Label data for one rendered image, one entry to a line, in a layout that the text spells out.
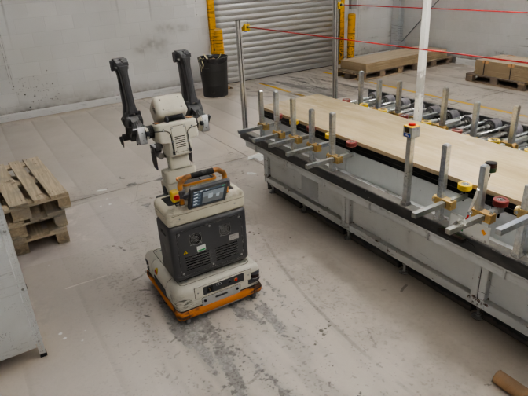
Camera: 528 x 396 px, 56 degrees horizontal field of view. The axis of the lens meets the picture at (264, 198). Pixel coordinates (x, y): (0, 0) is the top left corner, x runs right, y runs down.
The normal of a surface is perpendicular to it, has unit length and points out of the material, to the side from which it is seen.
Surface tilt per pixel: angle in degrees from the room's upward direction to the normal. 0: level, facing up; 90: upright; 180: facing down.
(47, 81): 90
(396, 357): 0
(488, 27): 90
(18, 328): 90
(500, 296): 88
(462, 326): 0
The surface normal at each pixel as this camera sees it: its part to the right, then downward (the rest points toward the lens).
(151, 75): 0.52, 0.33
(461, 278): -0.85, 0.26
